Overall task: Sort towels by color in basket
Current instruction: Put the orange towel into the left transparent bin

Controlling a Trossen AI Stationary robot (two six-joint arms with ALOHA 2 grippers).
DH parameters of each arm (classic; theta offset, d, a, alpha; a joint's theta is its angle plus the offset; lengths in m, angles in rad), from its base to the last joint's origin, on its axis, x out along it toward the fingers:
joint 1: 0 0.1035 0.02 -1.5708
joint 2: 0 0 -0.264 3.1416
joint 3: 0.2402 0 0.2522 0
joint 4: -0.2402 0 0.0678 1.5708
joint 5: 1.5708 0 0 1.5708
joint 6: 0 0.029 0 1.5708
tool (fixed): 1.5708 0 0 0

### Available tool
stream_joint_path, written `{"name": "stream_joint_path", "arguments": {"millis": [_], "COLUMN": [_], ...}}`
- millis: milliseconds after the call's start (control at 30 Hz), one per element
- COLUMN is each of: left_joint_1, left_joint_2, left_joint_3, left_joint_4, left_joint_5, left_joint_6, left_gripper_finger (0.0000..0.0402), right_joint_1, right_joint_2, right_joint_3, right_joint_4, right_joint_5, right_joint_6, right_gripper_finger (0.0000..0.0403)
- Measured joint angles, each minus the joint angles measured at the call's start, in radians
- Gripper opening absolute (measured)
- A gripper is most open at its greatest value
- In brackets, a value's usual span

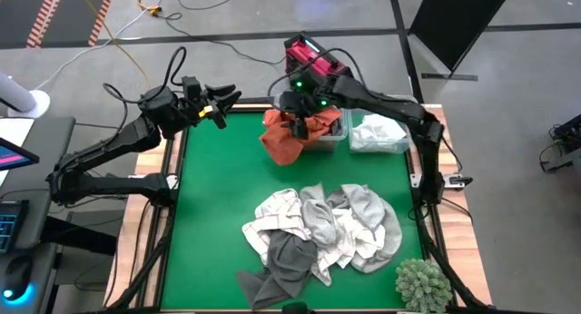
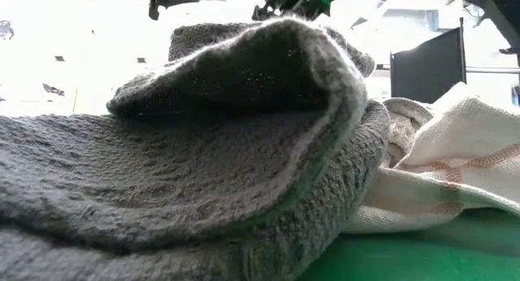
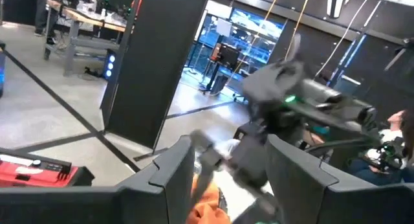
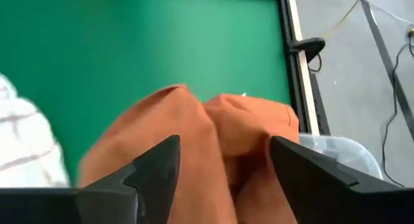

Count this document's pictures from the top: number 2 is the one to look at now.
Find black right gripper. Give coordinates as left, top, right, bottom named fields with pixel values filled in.
left=251, top=0, right=322, bottom=21

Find grey terry towel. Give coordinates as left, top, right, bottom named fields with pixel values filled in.
left=0, top=17, right=392, bottom=281

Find beige waffle towel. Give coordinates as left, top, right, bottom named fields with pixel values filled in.
left=381, top=97, right=435, bottom=169

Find white towel orange stripes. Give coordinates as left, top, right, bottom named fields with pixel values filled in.
left=343, top=81, right=520, bottom=236

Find black standing panel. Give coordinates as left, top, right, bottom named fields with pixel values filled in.
left=389, top=16, right=467, bottom=105

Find black ceiling lamp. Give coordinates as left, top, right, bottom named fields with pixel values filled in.
left=0, top=19, right=15, bottom=41

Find grey metal rail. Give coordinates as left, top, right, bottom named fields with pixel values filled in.
left=375, top=63, right=520, bottom=76

